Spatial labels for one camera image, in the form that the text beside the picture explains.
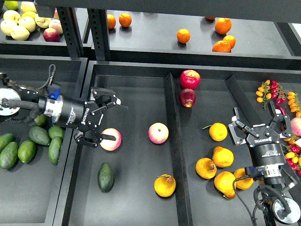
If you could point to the pink peach right edge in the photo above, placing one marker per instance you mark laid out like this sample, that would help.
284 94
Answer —
296 126

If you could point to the green avocado middle right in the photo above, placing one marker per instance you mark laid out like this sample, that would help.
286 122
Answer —
56 131

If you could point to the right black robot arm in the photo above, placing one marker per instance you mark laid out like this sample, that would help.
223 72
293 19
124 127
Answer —
273 202

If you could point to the dark green avocado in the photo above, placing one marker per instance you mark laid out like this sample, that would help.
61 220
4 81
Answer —
105 177

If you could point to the black centre tray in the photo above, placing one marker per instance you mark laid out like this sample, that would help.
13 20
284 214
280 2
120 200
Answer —
151 93

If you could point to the dark red apple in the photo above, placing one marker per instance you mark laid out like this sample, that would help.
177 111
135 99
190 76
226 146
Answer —
187 98

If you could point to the round green avocado top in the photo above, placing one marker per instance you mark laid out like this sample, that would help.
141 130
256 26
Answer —
41 120

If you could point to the yellow pear curled stem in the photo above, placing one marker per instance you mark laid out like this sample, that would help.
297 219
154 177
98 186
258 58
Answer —
206 168

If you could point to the black shelf post left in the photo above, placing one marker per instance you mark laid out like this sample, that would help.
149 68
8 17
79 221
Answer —
68 19

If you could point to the green avocado far left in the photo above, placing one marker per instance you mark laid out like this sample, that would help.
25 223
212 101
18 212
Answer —
5 139

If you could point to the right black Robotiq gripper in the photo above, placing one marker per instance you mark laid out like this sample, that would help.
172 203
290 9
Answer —
263 141

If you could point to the pink apple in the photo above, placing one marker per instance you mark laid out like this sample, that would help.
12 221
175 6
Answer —
111 145
158 133

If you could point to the yellow pear bottom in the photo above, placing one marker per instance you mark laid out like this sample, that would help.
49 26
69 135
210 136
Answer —
223 182

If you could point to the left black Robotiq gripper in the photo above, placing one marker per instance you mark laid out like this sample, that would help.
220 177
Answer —
86 116

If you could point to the pink apple centre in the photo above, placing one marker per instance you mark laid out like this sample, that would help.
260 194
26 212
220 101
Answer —
158 133

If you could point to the black shelf post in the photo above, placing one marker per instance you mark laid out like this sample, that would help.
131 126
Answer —
99 29
68 19

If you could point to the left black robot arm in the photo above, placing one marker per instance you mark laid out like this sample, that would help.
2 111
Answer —
14 97

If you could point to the red apple on shelf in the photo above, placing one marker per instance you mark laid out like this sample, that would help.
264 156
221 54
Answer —
51 35

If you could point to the orange cherry tomato bunch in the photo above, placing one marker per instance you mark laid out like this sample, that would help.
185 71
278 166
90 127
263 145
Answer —
263 93

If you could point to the orange front right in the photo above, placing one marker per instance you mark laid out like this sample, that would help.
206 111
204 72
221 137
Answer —
222 46

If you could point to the yellow pear with brown top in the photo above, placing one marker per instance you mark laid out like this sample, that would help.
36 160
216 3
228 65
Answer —
165 185

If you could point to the mixed cherry tomatoes lower right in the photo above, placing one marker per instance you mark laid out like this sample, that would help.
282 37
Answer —
292 152

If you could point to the light green avocado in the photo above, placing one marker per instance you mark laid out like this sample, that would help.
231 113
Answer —
26 151

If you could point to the pink apple left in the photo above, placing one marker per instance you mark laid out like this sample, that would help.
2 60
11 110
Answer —
111 145

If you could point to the black tray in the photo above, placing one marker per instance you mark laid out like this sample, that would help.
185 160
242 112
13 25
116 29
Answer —
151 93
29 192

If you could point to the yellow pear right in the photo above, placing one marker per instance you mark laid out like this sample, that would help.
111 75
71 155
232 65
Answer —
244 183

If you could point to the yellow pear middle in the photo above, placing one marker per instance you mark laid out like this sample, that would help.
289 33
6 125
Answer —
222 157

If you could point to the red chili pepper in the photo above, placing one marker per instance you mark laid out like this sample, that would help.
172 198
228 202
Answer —
280 106

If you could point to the green avocado lower right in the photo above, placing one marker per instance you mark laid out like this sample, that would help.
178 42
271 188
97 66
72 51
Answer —
54 150

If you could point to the black left tray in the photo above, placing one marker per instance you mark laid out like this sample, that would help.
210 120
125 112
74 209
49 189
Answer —
29 192

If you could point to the orange top left cut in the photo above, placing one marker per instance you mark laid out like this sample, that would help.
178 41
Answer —
111 21

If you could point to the yellow pear with stem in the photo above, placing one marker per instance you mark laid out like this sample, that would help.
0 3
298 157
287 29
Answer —
217 131

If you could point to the black tray divider right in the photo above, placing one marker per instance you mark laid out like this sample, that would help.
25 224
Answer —
237 94

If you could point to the dark avocado centre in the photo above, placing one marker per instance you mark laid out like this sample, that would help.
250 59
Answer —
39 136

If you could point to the black shelf post right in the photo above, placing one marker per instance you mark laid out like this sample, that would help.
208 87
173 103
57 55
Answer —
99 29

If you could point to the bright red apple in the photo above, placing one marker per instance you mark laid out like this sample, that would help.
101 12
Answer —
190 79

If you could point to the pink peach on shelf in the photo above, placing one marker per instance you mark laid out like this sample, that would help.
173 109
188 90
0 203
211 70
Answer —
56 24

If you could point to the red cherry tomato bunch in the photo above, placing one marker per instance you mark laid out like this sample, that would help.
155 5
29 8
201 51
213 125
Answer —
277 92

